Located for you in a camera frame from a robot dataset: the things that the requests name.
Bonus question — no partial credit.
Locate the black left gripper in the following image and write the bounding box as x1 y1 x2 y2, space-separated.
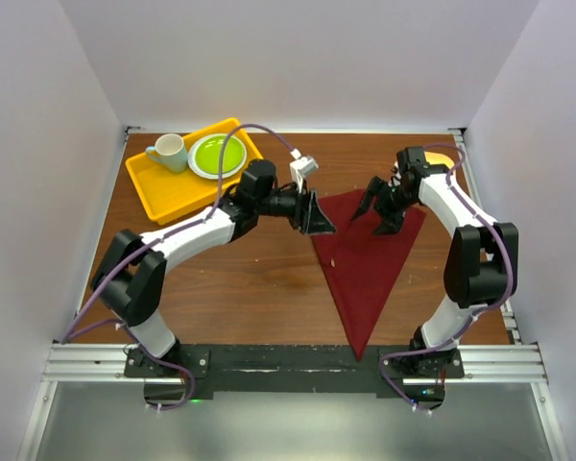
255 179 335 235

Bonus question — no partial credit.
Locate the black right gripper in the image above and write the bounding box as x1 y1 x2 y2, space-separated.
350 176 418 236

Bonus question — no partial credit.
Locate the dark red cloth napkin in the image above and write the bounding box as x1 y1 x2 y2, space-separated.
312 189 426 360

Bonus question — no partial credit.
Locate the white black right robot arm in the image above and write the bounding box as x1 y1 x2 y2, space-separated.
351 163 518 377

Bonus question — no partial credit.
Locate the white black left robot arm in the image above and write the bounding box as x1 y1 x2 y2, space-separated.
91 157 336 376

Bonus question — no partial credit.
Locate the small yellow square dish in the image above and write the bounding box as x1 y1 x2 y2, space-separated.
424 151 455 169

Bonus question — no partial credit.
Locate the green plate white rim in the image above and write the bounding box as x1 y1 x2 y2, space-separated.
188 133 247 180

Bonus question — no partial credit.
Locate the yellow plastic tray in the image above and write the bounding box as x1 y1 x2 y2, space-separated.
125 117 263 225

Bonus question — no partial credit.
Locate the light blue ceramic mug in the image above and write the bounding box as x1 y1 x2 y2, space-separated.
145 133 188 174

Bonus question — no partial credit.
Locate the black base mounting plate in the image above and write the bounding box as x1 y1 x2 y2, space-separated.
124 343 465 400

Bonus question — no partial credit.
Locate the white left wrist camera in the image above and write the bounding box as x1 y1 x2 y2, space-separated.
289 149 319 192

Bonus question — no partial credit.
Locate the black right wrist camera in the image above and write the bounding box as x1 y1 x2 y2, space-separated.
396 146 429 176

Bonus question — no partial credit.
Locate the aluminium frame rail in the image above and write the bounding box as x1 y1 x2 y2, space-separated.
41 344 548 384

